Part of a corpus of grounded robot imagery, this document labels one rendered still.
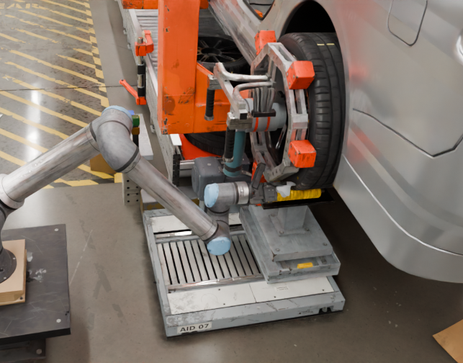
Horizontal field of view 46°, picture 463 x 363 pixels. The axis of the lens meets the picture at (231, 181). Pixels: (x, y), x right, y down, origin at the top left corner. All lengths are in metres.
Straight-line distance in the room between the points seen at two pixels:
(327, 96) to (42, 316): 1.33
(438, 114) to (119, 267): 1.75
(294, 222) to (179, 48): 0.98
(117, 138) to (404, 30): 0.97
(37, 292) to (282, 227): 1.16
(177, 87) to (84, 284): 1.03
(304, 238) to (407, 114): 1.16
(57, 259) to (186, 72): 1.02
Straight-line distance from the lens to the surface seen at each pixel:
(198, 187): 2.72
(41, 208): 3.15
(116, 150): 1.86
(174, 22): 2.50
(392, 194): 1.73
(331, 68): 2.10
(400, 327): 2.70
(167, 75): 2.59
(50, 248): 2.43
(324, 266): 2.62
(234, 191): 2.13
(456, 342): 2.74
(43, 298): 2.23
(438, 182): 1.57
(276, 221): 2.69
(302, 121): 2.04
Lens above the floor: 1.91
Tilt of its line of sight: 35 degrees down
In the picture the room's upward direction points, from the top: 6 degrees clockwise
